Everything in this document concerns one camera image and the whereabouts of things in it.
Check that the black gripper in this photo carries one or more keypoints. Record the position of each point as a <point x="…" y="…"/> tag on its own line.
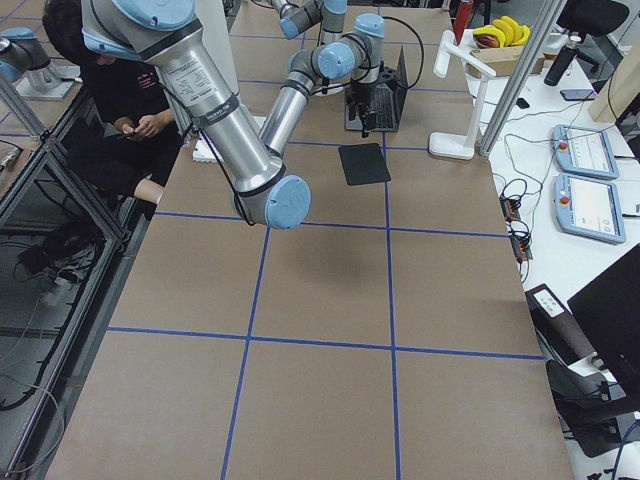
<point x="361" y="94"/>

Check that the grey laptop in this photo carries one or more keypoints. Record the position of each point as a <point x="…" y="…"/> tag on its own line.
<point x="388" y="124"/>

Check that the black mouse pad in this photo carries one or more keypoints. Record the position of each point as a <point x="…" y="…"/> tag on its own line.
<point x="363" y="164"/>

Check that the red cylinder bottle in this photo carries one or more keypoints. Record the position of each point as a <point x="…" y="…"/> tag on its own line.
<point x="462" y="16"/>

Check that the cardboard box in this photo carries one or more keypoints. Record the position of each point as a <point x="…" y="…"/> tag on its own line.
<point x="502" y="60"/>

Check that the yellow bananas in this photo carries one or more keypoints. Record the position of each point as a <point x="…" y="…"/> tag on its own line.
<point x="502" y="32"/>

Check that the black water bottle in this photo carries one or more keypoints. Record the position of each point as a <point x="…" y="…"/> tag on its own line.
<point x="562" y="61"/>

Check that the smartphone on desk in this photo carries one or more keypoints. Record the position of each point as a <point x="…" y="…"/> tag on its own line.
<point x="578" y="94"/>

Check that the far teach pendant tablet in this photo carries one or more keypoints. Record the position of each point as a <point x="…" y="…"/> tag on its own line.
<point x="583" y="151"/>

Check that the teach pendant tablet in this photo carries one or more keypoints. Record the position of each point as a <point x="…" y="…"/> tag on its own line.
<point x="583" y="151"/>
<point x="589" y="208"/>

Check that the seated person in black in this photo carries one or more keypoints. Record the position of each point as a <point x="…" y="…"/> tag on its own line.
<point x="137" y="162"/>

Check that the near teach pendant tablet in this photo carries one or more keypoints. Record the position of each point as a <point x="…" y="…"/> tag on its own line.
<point x="589" y="208"/>

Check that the black office chair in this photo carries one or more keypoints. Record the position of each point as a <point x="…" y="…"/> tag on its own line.
<point x="595" y="18"/>

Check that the black monitor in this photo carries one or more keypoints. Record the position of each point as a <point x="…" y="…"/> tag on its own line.
<point x="607" y="312"/>

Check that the aluminium frame post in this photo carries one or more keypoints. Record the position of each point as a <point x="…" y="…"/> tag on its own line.
<point x="545" y="21"/>

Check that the white camera stand column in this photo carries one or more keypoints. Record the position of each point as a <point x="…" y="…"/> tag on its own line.
<point x="216" y="41"/>

